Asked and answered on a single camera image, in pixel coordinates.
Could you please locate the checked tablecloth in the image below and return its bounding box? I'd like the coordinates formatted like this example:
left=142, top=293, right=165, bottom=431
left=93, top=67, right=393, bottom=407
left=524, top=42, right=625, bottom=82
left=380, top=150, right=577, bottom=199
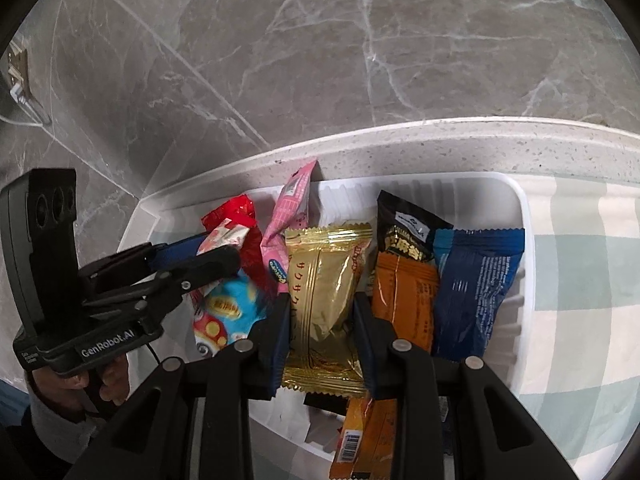
left=125, top=175, right=640, bottom=480

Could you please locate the panda print snack packet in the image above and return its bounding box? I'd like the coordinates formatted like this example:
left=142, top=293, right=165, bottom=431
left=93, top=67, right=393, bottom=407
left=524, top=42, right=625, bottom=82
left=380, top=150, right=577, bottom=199
left=190, top=225, right=273, bottom=361

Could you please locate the pink snack packet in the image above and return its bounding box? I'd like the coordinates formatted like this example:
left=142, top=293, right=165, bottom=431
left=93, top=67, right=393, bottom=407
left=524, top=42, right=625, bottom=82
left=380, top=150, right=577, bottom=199
left=261, top=159, right=320, bottom=296

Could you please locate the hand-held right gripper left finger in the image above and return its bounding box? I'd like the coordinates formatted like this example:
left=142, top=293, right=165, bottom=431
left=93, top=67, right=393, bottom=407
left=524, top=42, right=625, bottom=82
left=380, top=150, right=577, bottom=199
left=65, top=294, right=293, bottom=480

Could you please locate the white plug and cable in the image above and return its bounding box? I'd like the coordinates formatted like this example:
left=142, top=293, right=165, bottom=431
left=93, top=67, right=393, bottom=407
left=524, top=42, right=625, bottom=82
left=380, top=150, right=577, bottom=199
left=0, top=82, right=51, bottom=128

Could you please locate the narrow orange snack packet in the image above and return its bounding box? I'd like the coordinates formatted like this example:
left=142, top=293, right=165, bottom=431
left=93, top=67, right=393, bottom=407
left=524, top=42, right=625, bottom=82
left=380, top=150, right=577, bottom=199
left=328, top=395, right=401, bottom=480

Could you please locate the wall socket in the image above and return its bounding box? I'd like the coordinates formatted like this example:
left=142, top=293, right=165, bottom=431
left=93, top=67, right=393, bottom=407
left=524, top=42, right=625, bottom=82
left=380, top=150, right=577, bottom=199
left=6, top=47, right=31, bottom=96

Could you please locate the white plastic tray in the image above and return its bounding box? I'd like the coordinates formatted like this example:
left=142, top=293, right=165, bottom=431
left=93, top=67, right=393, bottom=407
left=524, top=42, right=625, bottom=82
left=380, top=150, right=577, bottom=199
left=117, top=172, right=538, bottom=463

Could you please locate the person's left hand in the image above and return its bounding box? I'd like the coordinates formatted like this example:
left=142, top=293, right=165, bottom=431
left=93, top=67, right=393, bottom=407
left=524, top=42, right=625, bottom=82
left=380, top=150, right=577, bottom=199
left=27, top=355, right=131, bottom=411

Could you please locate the blue snack packet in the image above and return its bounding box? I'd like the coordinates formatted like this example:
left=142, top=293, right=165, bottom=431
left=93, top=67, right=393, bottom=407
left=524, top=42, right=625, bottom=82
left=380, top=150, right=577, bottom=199
left=431, top=227, right=526, bottom=363

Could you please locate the small black snack packet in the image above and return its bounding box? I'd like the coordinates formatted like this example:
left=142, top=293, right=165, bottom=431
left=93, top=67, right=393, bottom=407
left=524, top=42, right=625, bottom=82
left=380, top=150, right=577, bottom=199
left=375, top=190, right=455, bottom=263

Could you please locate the gold snack packet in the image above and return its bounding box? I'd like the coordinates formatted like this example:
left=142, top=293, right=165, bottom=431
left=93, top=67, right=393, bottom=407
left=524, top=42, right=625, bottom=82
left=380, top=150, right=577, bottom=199
left=280, top=220, right=373, bottom=398

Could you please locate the large red snack packet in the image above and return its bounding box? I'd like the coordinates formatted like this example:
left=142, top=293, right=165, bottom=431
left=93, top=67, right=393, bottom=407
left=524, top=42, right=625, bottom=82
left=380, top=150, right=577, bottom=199
left=201, top=195, right=263, bottom=261

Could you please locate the person's left forearm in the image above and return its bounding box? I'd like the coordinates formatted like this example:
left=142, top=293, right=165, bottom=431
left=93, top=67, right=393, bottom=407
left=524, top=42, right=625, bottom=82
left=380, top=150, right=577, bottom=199
left=0, top=375, right=121, bottom=466

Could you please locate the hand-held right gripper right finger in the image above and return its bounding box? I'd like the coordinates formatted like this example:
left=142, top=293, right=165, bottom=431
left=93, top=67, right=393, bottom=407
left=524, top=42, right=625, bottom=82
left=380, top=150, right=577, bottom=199
left=352, top=305, right=578, bottom=480

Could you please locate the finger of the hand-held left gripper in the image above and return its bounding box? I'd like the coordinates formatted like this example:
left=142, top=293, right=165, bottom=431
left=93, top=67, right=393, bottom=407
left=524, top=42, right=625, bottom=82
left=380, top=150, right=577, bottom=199
left=80, top=232, right=211, bottom=293
left=86, top=246, right=242, bottom=327

